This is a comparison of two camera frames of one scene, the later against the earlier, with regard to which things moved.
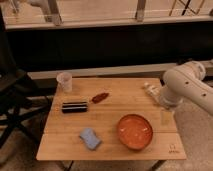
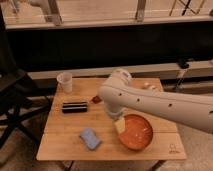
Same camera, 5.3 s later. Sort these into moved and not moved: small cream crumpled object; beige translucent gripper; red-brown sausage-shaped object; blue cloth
Moved: beige translucent gripper
Not moved: blue cloth; red-brown sausage-shaped object; small cream crumpled object
